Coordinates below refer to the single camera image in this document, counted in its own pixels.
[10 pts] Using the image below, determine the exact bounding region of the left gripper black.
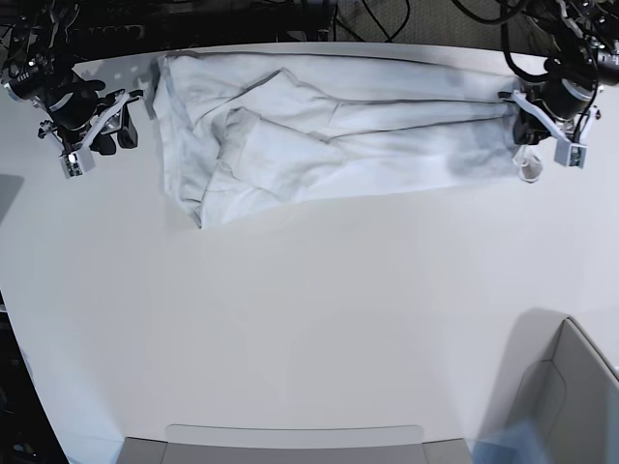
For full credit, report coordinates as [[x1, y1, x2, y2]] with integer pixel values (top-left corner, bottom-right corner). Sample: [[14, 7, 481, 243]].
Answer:
[[513, 78, 594, 146]]

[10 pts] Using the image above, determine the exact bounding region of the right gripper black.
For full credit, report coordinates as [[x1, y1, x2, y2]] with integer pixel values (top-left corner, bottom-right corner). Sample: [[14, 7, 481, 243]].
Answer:
[[45, 79, 138, 156]]

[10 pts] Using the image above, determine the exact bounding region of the white T-shirt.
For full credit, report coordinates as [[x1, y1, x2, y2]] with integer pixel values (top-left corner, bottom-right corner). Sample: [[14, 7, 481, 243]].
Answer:
[[153, 52, 542, 228]]

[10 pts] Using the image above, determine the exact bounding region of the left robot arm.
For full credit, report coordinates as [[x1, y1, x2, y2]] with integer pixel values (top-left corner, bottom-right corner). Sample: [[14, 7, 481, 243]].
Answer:
[[499, 1, 618, 143]]

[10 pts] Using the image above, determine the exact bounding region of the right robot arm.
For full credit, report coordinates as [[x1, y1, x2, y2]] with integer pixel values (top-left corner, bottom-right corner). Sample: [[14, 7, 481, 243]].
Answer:
[[2, 1, 143, 157]]

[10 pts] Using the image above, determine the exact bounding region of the grey cardboard box right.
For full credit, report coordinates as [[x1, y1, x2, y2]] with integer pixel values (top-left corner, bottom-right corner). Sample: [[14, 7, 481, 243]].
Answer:
[[508, 317, 618, 463]]

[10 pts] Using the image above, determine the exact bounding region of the grey tray bottom edge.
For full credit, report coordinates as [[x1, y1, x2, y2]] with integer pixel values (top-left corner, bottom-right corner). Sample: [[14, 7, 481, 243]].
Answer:
[[117, 424, 473, 463]]

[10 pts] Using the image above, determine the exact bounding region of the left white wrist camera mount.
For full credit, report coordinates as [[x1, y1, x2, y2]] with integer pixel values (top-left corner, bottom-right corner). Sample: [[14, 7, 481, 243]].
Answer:
[[498, 90, 601, 168]]

